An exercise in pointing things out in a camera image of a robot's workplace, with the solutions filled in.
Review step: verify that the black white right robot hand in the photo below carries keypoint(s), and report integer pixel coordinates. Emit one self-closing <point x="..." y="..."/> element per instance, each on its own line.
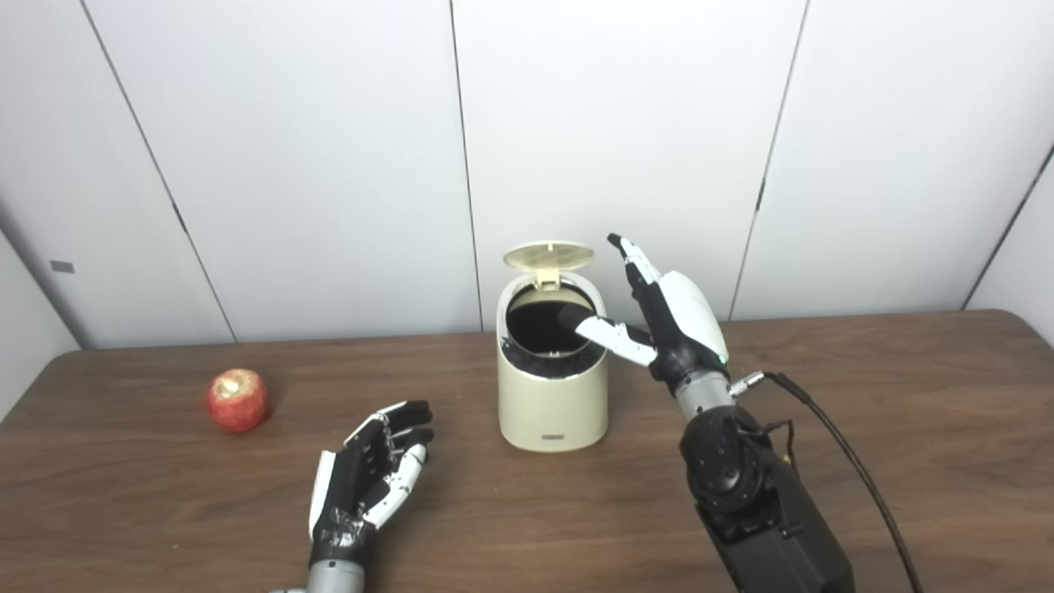
<point x="687" y="317"/>

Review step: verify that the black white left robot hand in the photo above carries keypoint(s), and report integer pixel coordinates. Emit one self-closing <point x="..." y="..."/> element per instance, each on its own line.
<point x="350" y="494"/>

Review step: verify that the red apple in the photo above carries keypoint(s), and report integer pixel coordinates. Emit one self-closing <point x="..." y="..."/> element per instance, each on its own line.
<point x="239" y="401"/>

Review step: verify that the round cream bin lid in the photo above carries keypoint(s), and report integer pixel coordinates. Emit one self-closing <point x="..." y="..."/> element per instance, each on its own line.
<point x="547" y="255"/>

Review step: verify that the cream-colored cylindrical bin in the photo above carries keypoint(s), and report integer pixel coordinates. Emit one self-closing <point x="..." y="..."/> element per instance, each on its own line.
<point x="552" y="408"/>

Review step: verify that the small grey wall label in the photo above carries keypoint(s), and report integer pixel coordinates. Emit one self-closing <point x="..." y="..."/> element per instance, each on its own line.
<point x="62" y="267"/>

